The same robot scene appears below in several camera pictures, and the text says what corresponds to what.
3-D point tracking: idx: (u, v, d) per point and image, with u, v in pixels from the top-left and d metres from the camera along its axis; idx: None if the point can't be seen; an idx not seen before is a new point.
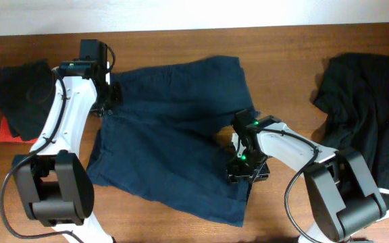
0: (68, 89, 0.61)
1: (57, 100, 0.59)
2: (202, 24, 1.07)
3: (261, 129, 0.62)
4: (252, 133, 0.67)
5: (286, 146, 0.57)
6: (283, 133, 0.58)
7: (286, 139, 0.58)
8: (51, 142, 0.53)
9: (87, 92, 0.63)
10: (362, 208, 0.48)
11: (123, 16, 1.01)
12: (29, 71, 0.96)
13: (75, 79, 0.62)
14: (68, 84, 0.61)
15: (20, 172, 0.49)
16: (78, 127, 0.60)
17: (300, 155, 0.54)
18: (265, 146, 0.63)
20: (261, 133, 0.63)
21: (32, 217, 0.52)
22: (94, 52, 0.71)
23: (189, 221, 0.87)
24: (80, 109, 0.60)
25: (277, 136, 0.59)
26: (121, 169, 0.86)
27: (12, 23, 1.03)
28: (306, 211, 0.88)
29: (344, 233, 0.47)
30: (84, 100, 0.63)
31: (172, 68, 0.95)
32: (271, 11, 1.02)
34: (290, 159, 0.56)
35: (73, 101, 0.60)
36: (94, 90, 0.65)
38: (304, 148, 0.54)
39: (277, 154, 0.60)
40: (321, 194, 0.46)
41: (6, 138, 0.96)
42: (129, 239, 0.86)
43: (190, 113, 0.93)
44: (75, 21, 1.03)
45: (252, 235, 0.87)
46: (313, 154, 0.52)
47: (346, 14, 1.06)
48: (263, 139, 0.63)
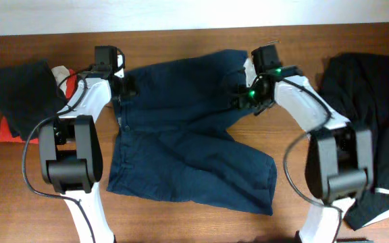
0: (88, 84, 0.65)
1: (79, 88, 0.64)
2: (202, 25, 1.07)
3: (281, 79, 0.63)
4: (271, 79, 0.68)
5: (300, 101, 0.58)
6: (301, 89, 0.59)
7: (303, 96, 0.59)
8: (72, 110, 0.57)
9: (103, 89, 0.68)
10: (351, 175, 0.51)
11: (123, 16, 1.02)
12: (29, 71, 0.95)
13: (95, 79, 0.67)
14: (89, 80, 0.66)
15: (42, 130, 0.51)
16: (94, 112, 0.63)
17: (313, 118, 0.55)
18: (279, 96, 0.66)
20: (280, 83, 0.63)
21: (48, 179, 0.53)
22: (107, 59, 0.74)
23: (189, 221, 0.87)
24: (96, 98, 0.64)
25: (295, 92, 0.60)
26: (143, 175, 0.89)
27: (13, 24, 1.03)
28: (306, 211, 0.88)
29: (328, 192, 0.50)
30: (100, 94, 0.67)
31: (178, 65, 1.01)
32: (270, 10, 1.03)
34: (303, 118, 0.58)
35: (92, 89, 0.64)
36: (109, 89, 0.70)
38: (319, 111, 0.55)
39: (291, 106, 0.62)
40: (321, 156, 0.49)
41: (6, 138, 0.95)
42: (129, 239, 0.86)
43: (193, 113, 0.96)
44: (76, 21, 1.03)
45: (253, 235, 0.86)
46: (325, 120, 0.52)
47: (345, 13, 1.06)
48: (281, 89, 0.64)
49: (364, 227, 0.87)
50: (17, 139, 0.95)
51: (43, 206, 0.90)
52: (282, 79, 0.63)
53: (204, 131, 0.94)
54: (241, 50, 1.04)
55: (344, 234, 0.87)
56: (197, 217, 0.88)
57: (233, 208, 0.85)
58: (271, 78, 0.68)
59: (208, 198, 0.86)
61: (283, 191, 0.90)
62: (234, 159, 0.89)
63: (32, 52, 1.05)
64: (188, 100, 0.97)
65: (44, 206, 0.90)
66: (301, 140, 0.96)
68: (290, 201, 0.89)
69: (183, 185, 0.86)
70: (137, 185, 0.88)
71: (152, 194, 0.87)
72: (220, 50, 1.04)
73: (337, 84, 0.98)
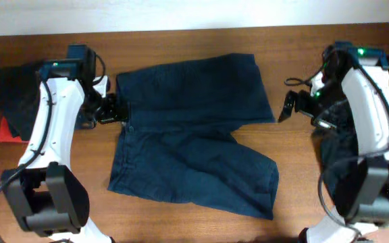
0: (53, 93, 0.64)
1: (44, 104, 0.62)
2: (201, 25, 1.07)
3: (358, 67, 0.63)
4: (344, 64, 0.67)
5: (371, 103, 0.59)
6: (377, 92, 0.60)
7: (375, 99, 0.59)
8: (40, 153, 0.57)
9: (73, 93, 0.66)
10: (385, 208, 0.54)
11: (123, 16, 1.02)
12: (28, 71, 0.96)
13: (62, 79, 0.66)
14: (54, 86, 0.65)
15: (10, 187, 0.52)
16: (67, 134, 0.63)
17: (376, 134, 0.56)
18: (348, 83, 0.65)
20: (356, 71, 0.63)
21: (28, 228, 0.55)
22: (83, 55, 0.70)
23: (189, 220, 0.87)
24: (66, 114, 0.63)
25: (369, 89, 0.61)
26: (144, 177, 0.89)
27: (13, 24, 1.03)
28: (306, 210, 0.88)
29: (357, 212, 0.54)
30: (71, 102, 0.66)
31: (185, 67, 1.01)
32: (269, 10, 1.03)
34: (365, 122, 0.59)
35: (58, 106, 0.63)
36: (80, 90, 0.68)
38: (386, 127, 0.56)
39: (356, 101, 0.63)
40: (366, 182, 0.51)
41: (6, 138, 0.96)
42: (128, 239, 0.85)
43: (194, 114, 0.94)
44: (75, 20, 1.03)
45: (254, 235, 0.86)
46: None
47: (345, 13, 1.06)
48: (354, 77, 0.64)
49: None
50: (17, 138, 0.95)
51: None
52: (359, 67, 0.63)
53: (204, 131, 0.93)
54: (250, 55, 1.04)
55: None
56: (197, 217, 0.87)
57: (234, 211, 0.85)
58: (346, 61, 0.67)
59: (209, 201, 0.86)
61: (283, 190, 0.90)
62: (236, 163, 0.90)
63: (31, 51, 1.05)
64: (188, 100, 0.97)
65: None
66: (301, 140, 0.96)
68: (290, 200, 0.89)
69: (184, 188, 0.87)
70: (138, 186, 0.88)
71: (152, 195, 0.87)
72: (228, 54, 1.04)
73: None
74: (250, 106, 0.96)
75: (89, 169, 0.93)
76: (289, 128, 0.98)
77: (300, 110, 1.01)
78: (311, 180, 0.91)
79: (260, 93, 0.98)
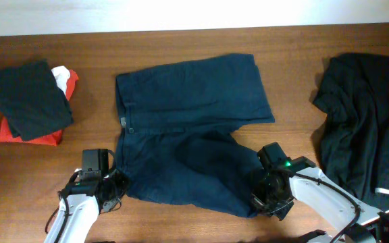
0: (71, 204, 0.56)
1: (59, 216, 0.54)
2: (204, 25, 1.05)
3: (294, 173, 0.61)
4: (281, 174, 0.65)
5: (321, 196, 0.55)
6: (319, 182, 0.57)
7: (323, 189, 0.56)
8: None
9: (90, 210, 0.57)
10: None
11: (124, 17, 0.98)
12: (30, 72, 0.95)
13: (82, 195, 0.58)
14: (73, 199, 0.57)
15: None
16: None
17: (340, 212, 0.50)
18: (296, 193, 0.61)
20: (294, 177, 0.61)
21: None
22: (96, 164, 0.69)
23: (189, 221, 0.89)
24: (82, 226, 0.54)
25: (312, 185, 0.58)
26: (144, 177, 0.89)
27: (9, 24, 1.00)
28: (303, 210, 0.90)
29: None
30: (88, 217, 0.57)
31: (184, 65, 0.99)
32: (277, 11, 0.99)
34: (325, 208, 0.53)
35: (74, 217, 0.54)
36: (96, 206, 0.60)
38: (342, 200, 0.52)
39: (310, 201, 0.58)
40: None
41: (6, 138, 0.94)
42: (130, 238, 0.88)
43: (194, 115, 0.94)
44: (74, 21, 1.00)
45: (252, 235, 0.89)
46: (355, 214, 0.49)
47: (354, 13, 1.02)
48: (296, 185, 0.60)
49: None
50: (18, 138, 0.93)
51: (44, 206, 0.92)
52: (296, 173, 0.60)
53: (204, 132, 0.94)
54: (249, 54, 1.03)
55: None
56: (198, 218, 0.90)
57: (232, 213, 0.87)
58: (281, 173, 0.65)
59: (208, 204, 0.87)
61: None
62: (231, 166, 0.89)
63: (32, 52, 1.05)
64: (187, 102, 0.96)
65: (44, 206, 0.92)
66: (300, 142, 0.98)
68: None
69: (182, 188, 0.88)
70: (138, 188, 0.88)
71: (152, 197, 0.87)
72: (228, 55, 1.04)
73: (337, 85, 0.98)
74: (250, 108, 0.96)
75: None
76: (288, 129, 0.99)
77: (301, 111, 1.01)
78: None
79: (260, 95, 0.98)
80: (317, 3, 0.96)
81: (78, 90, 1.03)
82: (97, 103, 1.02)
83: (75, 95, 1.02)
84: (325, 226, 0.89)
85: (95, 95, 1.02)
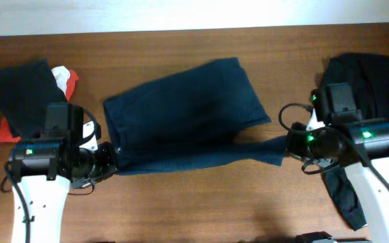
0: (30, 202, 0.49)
1: (19, 221, 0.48)
2: (204, 25, 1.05)
3: (369, 164, 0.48)
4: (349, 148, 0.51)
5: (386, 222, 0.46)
6: None
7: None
8: None
9: (55, 201, 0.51)
10: None
11: (124, 17, 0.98)
12: (30, 73, 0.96)
13: (41, 179, 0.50)
14: (27, 194, 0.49)
15: None
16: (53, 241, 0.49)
17: None
18: (355, 181, 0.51)
20: (366, 170, 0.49)
21: None
22: (64, 121, 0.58)
23: (189, 221, 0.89)
24: (49, 227, 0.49)
25: (385, 194, 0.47)
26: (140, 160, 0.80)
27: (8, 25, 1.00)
28: (303, 210, 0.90)
29: None
30: (57, 209, 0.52)
31: (184, 73, 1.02)
32: (277, 12, 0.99)
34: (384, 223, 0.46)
35: (36, 222, 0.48)
36: (63, 187, 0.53)
38: None
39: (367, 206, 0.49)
40: None
41: (7, 138, 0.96)
42: (130, 238, 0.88)
43: (193, 116, 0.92)
44: (74, 21, 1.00)
45: (253, 235, 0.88)
46: None
47: (354, 14, 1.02)
48: (362, 177, 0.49)
49: (363, 227, 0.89)
50: (17, 138, 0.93)
51: None
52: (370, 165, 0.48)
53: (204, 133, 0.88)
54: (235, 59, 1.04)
55: (343, 234, 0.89)
56: (198, 218, 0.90)
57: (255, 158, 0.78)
58: (348, 145, 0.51)
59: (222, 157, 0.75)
61: (283, 190, 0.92)
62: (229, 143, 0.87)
63: (32, 52, 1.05)
64: (185, 103, 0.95)
65: None
66: None
68: (289, 201, 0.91)
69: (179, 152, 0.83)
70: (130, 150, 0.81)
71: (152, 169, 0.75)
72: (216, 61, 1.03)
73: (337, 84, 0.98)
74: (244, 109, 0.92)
75: None
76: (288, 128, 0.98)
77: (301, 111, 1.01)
78: (310, 181, 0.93)
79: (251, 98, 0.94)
80: (318, 4, 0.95)
81: (78, 90, 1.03)
82: (97, 102, 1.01)
83: (75, 94, 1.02)
84: (325, 226, 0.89)
85: (95, 95, 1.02)
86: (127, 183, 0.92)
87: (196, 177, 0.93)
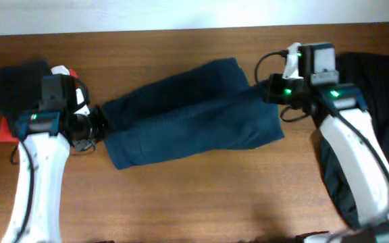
0: (34, 153, 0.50)
1: (23, 171, 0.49)
2: (204, 25, 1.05)
3: (338, 115, 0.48)
4: (320, 104, 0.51)
5: (359, 163, 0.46)
6: (363, 141, 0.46)
7: (367, 155, 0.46)
8: (24, 232, 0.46)
9: (59, 152, 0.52)
10: None
11: (123, 16, 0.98)
12: (28, 71, 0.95)
13: (42, 136, 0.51)
14: (34, 146, 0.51)
15: None
16: (57, 192, 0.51)
17: (373, 196, 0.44)
18: (326, 129, 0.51)
20: (335, 120, 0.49)
21: None
22: (59, 92, 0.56)
23: (189, 221, 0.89)
24: (53, 175, 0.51)
25: (355, 140, 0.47)
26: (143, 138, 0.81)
27: (7, 24, 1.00)
28: (303, 210, 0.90)
29: None
30: (58, 161, 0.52)
31: (177, 76, 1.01)
32: (276, 11, 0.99)
34: (358, 176, 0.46)
35: (40, 171, 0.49)
36: (65, 142, 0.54)
38: (383, 187, 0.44)
39: (340, 151, 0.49)
40: None
41: (5, 138, 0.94)
42: (129, 239, 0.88)
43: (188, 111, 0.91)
44: (73, 21, 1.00)
45: (252, 235, 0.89)
46: (387, 207, 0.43)
47: (352, 13, 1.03)
48: (331, 125, 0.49)
49: None
50: (17, 138, 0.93)
51: None
52: (339, 117, 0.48)
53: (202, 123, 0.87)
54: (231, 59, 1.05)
55: None
56: (197, 218, 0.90)
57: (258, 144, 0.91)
58: (319, 101, 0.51)
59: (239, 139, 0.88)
61: (283, 190, 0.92)
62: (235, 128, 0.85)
63: (31, 52, 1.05)
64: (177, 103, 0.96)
65: None
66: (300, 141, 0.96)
68: (289, 201, 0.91)
69: (185, 139, 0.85)
70: (134, 156, 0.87)
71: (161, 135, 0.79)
72: (212, 62, 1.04)
73: None
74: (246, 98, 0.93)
75: (89, 171, 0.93)
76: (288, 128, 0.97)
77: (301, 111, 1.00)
78: (309, 181, 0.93)
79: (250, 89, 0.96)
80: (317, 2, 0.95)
81: None
82: (96, 102, 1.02)
83: None
84: (325, 226, 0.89)
85: (94, 94, 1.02)
86: (126, 183, 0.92)
87: (195, 178, 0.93)
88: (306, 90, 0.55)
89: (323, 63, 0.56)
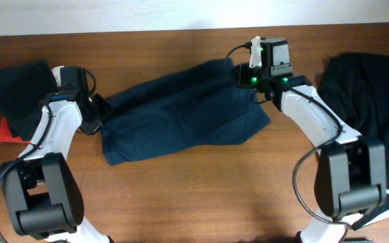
0: (55, 109, 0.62)
1: (44, 117, 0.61)
2: (205, 25, 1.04)
3: (289, 90, 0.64)
4: (277, 89, 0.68)
5: (309, 113, 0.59)
6: (310, 100, 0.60)
7: (313, 106, 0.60)
8: (38, 148, 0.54)
9: (72, 113, 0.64)
10: (361, 190, 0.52)
11: (124, 16, 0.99)
12: (30, 72, 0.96)
13: (62, 102, 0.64)
14: (55, 104, 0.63)
15: (8, 177, 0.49)
16: (64, 140, 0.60)
17: (323, 130, 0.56)
18: (285, 106, 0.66)
20: (287, 93, 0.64)
21: (20, 231, 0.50)
22: (75, 79, 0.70)
23: (190, 221, 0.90)
24: (65, 125, 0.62)
25: (303, 100, 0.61)
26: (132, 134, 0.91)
27: (7, 23, 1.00)
28: (304, 210, 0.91)
29: (340, 208, 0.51)
30: (71, 119, 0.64)
31: (177, 74, 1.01)
32: (276, 11, 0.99)
34: (314, 131, 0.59)
35: (57, 118, 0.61)
36: (79, 111, 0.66)
38: (328, 123, 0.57)
39: (298, 115, 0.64)
40: (352, 201, 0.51)
41: (5, 138, 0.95)
42: (130, 238, 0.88)
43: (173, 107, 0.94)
44: (74, 20, 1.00)
45: (253, 235, 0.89)
46: (335, 133, 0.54)
47: (352, 13, 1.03)
48: (288, 99, 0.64)
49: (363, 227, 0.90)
50: (17, 138, 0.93)
51: None
52: (289, 90, 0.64)
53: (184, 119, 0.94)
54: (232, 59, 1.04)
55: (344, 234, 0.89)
56: (198, 217, 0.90)
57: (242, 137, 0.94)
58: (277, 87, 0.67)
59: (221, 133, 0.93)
61: (283, 190, 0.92)
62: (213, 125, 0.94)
63: (30, 52, 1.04)
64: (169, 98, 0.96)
65: None
66: (300, 141, 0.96)
68: (289, 200, 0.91)
69: (169, 134, 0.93)
70: (126, 150, 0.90)
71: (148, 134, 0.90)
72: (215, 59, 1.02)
73: (337, 85, 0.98)
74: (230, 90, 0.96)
75: (90, 171, 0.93)
76: (288, 129, 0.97)
77: None
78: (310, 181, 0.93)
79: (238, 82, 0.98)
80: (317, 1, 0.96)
81: None
82: None
83: None
84: None
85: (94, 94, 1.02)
86: (127, 183, 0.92)
87: (196, 178, 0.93)
88: (268, 78, 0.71)
89: (280, 56, 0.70)
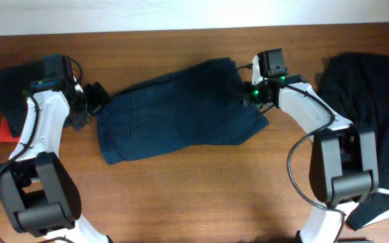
0: (40, 102, 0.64)
1: (31, 112, 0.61)
2: (205, 25, 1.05)
3: (285, 85, 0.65)
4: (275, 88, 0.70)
5: (303, 105, 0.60)
6: (306, 95, 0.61)
7: (307, 100, 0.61)
8: (30, 148, 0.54)
9: (59, 104, 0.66)
10: (355, 177, 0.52)
11: (124, 16, 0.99)
12: (29, 72, 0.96)
13: (46, 93, 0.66)
14: (38, 97, 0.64)
15: (3, 178, 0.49)
16: (55, 134, 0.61)
17: (316, 119, 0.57)
18: (282, 102, 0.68)
20: (284, 90, 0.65)
21: (20, 229, 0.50)
22: (61, 68, 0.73)
23: (189, 221, 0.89)
24: (53, 118, 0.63)
25: (299, 96, 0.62)
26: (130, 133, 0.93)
27: (7, 23, 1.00)
28: (304, 210, 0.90)
29: (333, 194, 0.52)
30: (57, 112, 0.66)
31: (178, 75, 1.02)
32: (275, 11, 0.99)
34: (307, 121, 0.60)
35: (45, 111, 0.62)
36: (65, 102, 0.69)
38: (322, 114, 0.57)
39: (293, 110, 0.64)
40: (345, 189, 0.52)
41: (7, 138, 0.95)
42: (130, 238, 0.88)
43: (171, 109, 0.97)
44: (74, 19, 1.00)
45: (252, 235, 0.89)
46: (329, 121, 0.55)
47: (351, 13, 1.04)
48: (284, 95, 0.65)
49: (364, 227, 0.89)
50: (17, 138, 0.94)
51: None
52: (286, 86, 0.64)
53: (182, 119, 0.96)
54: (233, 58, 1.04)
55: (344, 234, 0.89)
56: (197, 218, 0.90)
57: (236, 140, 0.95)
58: (273, 84, 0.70)
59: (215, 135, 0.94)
61: (283, 190, 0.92)
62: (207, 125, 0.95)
63: (29, 52, 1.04)
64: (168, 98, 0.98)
65: None
66: (300, 141, 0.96)
68: (288, 201, 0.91)
69: (167, 134, 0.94)
70: (125, 148, 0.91)
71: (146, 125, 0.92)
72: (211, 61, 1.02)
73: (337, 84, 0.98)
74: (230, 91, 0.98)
75: (90, 171, 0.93)
76: (288, 129, 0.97)
77: None
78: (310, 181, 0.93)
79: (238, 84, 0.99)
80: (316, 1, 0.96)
81: None
82: None
83: None
84: None
85: None
86: (126, 183, 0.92)
87: (196, 177, 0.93)
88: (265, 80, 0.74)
89: (277, 61, 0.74)
